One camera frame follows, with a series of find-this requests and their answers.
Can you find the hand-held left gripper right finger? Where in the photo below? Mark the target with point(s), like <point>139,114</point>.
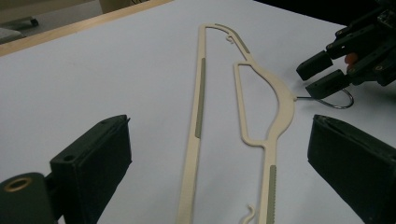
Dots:
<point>358,168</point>

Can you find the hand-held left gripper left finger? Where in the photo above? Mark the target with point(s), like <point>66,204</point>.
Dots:
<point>93,161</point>

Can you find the beige clothes hanger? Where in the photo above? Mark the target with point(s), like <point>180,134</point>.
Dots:
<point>201,93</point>

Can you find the black curtain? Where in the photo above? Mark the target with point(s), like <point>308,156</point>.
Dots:
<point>311,9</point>

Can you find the dark chair base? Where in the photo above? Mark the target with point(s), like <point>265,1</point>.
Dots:
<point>18,28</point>

